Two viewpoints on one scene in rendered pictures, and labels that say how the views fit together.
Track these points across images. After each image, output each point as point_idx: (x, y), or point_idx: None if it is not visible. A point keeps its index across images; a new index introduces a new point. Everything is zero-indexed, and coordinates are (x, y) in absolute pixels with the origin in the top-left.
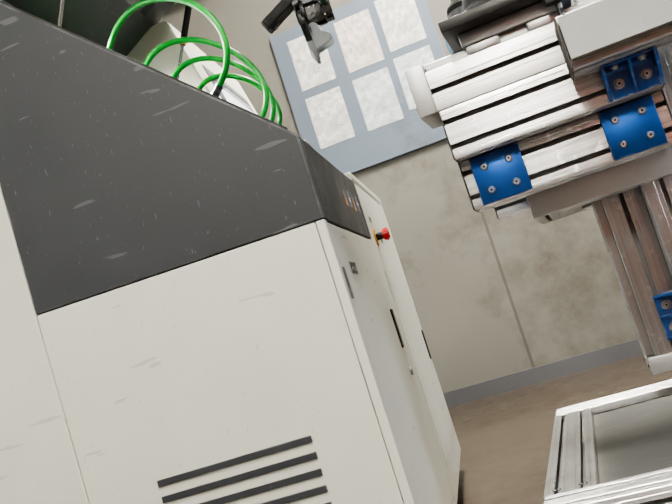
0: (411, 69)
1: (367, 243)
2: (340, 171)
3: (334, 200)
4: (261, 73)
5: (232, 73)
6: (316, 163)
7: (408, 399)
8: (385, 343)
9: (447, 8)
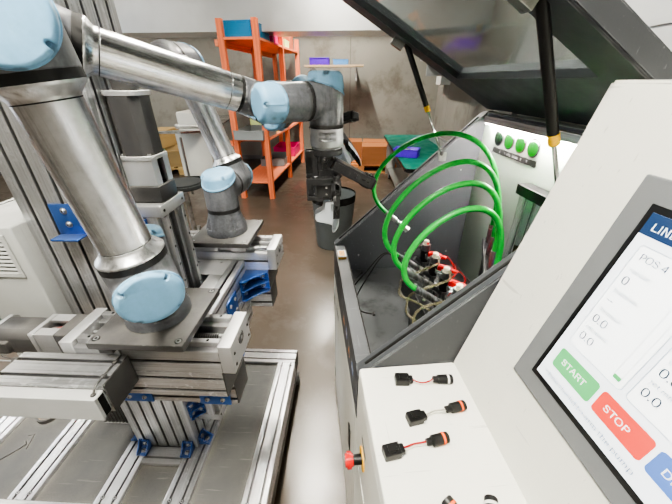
0: (278, 234)
1: (349, 379)
2: (347, 315)
3: (338, 289)
4: (384, 220)
5: (449, 212)
6: (336, 263)
7: (342, 405)
8: (340, 364)
9: (163, 243)
